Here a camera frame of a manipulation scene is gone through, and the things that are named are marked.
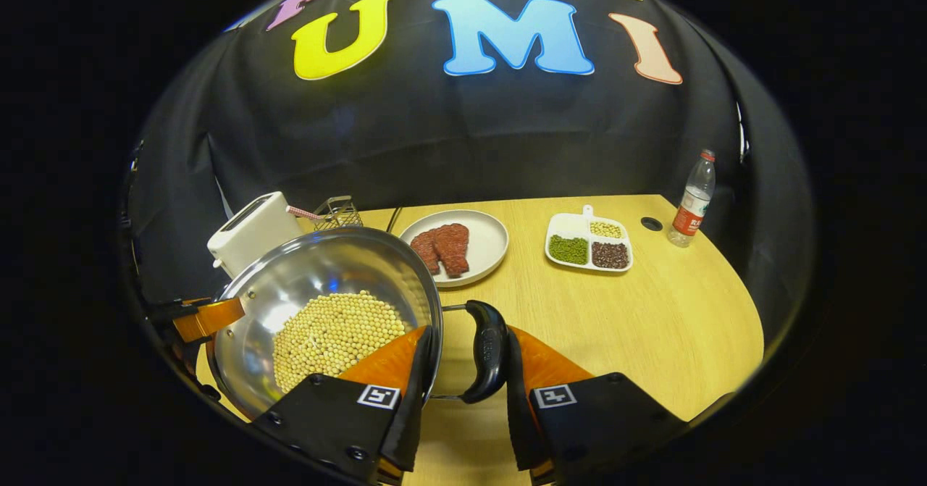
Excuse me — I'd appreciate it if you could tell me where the white toaster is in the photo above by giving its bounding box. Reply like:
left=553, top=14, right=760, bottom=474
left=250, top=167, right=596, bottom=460
left=207, top=191, right=305, bottom=279

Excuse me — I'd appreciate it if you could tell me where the dark red bean portion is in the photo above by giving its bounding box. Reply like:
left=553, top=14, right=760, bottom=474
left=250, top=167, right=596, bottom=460
left=592, top=242, right=629, bottom=269

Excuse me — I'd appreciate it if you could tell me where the wire mesh holder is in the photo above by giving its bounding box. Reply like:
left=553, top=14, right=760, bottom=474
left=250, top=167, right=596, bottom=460
left=313, top=196, right=363, bottom=231

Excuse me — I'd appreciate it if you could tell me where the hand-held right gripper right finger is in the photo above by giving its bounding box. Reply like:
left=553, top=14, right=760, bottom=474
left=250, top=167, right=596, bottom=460
left=505, top=324, right=689, bottom=483

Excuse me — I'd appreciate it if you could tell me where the clear water bottle red label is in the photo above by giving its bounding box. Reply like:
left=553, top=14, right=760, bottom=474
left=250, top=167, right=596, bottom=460
left=667, top=149, right=717, bottom=248

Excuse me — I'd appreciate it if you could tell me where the large soybean heap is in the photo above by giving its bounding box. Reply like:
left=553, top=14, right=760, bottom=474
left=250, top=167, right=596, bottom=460
left=272, top=290, right=408, bottom=394

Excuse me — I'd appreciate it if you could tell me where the green mung bean portion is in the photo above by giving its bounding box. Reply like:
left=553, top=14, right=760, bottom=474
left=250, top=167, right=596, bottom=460
left=548, top=235, right=589, bottom=265

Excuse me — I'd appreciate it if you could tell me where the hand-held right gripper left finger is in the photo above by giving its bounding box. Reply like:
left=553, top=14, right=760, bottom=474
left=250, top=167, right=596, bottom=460
left=251, top=324, right=434, bottom=483

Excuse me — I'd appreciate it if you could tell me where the red meat slice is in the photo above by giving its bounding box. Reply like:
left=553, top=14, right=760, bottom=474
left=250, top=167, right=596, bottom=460
left=410, top=229, right=441, bottom=275
left=433, top=223, right=471, bottom=278

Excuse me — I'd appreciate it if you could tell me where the white divided dish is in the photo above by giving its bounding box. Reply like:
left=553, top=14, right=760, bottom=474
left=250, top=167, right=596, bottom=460
left=545, top=205, right=634, bottom=274

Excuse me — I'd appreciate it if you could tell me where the stainless steel pot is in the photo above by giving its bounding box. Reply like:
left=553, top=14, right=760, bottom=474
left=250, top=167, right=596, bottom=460
left=206, top=227, right=509, bottom=422

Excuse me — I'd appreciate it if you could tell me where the white round plate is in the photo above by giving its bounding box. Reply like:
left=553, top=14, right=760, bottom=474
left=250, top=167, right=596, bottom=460
left=399, top=209, right=510, bottom=288

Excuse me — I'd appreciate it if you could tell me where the black backdrop cloth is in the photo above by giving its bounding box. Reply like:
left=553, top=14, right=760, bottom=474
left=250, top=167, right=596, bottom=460
left=119, top=0, right=815, bottom=342

